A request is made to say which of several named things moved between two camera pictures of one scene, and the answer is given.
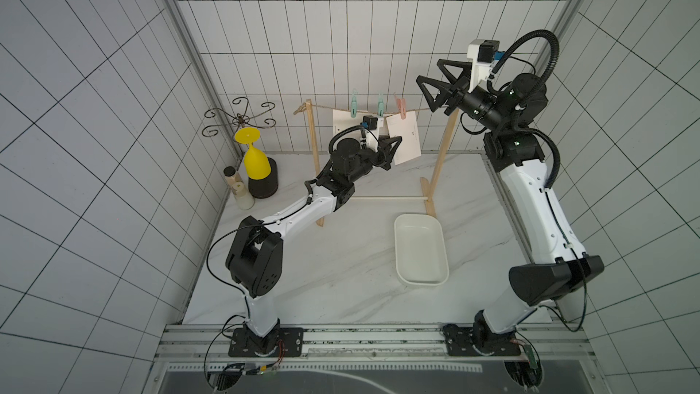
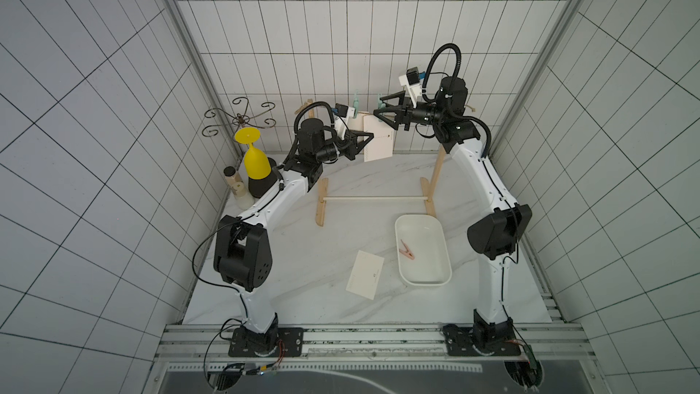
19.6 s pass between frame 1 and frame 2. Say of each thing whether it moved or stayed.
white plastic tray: stayed
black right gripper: moved
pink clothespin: moved
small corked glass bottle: stayed
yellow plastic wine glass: stayed
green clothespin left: stayed
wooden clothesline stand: stayed
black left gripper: moved
